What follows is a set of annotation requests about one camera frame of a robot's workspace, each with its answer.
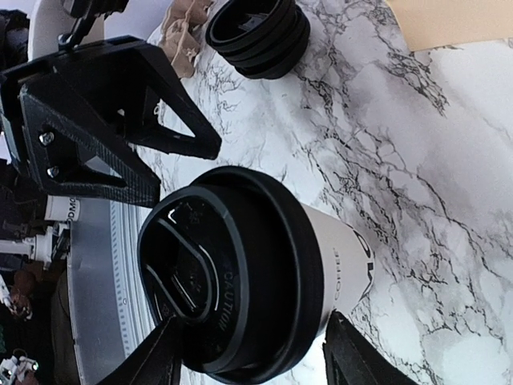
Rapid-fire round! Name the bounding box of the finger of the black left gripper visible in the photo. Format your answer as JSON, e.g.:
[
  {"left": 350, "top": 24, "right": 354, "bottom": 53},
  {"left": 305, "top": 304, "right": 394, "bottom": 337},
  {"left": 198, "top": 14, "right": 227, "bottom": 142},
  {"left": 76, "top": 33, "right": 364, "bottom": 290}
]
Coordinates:
[
  {"left": 52, "top": 39, "right": 222, "bottom": 160},
  {"left": 19, "top": 82, "right": 160, "bottom": 208}
]

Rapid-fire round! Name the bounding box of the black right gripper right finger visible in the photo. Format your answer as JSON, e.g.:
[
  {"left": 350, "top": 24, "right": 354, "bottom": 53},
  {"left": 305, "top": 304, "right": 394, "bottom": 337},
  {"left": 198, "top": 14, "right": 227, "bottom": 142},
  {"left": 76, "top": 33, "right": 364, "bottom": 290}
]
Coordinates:
[{"left": 322, "top": 311, "right": 411, "bottom": 385}]

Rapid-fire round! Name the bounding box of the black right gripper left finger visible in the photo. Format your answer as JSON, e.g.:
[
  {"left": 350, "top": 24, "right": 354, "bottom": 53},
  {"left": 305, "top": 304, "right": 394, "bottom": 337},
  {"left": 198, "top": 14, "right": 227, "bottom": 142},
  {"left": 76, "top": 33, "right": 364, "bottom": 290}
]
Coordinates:
[{"left": 111, "top": 317, "right": 183, "bottom": 384}]

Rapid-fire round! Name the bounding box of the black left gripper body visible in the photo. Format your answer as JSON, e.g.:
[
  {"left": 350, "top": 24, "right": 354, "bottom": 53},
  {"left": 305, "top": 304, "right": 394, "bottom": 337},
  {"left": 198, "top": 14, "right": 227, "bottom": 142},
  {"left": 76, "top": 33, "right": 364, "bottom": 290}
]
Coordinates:
[{"left": 1, "top": 36, "right": 144, "bottom": 197}]

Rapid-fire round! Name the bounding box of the white paper coffee cup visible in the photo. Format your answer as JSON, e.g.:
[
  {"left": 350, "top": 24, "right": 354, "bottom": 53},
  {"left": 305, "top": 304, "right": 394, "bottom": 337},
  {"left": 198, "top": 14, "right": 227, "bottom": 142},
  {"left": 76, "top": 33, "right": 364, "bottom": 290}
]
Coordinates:
[{"left": 303, "top": 205, "right": 375, "bottom": 335}]

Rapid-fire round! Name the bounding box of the black coffee cup lid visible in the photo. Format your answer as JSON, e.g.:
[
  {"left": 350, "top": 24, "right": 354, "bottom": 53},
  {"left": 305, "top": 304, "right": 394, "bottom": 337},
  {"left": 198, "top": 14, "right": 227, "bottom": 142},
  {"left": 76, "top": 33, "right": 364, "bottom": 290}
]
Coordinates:
[{"left": 137, "top": 166, "right": 325, "bottom": 384}]

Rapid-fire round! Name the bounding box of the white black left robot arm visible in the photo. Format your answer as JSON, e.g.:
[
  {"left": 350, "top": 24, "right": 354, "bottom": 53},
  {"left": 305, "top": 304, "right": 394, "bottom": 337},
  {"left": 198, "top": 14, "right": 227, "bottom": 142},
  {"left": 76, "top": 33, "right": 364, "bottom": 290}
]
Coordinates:
[{"left": 1, "top": 1, "right": 221, "bottom": 208}]

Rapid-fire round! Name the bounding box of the brown paper takeout bag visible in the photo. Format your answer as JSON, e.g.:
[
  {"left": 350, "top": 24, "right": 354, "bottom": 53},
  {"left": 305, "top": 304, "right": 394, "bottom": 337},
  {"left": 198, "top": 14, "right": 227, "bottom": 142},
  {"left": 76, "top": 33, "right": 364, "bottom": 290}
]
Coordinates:
[{"left": 387, "top": 0, "right": 512, "bottom": 51}]

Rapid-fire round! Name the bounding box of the brown cardboard cup carrier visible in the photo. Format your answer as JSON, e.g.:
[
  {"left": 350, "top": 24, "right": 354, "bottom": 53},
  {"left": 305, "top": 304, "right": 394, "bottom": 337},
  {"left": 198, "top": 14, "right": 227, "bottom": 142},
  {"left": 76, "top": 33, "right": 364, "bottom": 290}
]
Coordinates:
[{"left": 158, "top": 0, "right": 213, "bottom": 79}]

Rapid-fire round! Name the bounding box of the stack of black cup lids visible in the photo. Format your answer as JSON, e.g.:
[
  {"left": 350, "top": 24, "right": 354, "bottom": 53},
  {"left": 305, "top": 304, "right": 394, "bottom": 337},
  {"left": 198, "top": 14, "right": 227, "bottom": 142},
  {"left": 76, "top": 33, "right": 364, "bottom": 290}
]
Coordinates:
[{"left": 205, "top": 0, "right": 311, "bottom": 80}]

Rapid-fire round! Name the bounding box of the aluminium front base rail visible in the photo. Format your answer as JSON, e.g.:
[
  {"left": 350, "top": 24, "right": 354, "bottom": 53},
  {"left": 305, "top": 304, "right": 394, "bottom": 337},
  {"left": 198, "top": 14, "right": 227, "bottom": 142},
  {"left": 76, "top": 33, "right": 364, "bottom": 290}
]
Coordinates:
[{"left": 67, "top": 199, "right": 155, "bottom": 384}]

